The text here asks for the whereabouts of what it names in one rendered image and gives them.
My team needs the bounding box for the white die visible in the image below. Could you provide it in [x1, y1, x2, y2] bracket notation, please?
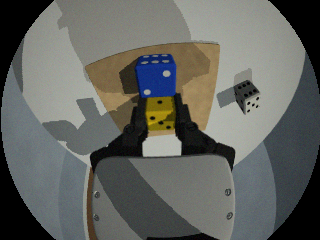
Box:
[234, 80, 261, 115]

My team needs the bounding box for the tan flat mat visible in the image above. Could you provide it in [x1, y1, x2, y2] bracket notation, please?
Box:
[85, 42, 220, 133]

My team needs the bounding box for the blue die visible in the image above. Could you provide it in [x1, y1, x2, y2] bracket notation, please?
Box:
[134, 54, 176, 98]

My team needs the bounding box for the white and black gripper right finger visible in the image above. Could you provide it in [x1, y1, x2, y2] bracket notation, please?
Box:
[174, 93, 235, 171]

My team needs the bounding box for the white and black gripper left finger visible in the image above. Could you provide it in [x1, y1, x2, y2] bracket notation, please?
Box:
[90, 96, 148, 174]

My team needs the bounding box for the yellow die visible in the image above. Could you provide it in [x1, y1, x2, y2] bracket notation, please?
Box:
[145, 96, 176, 131]

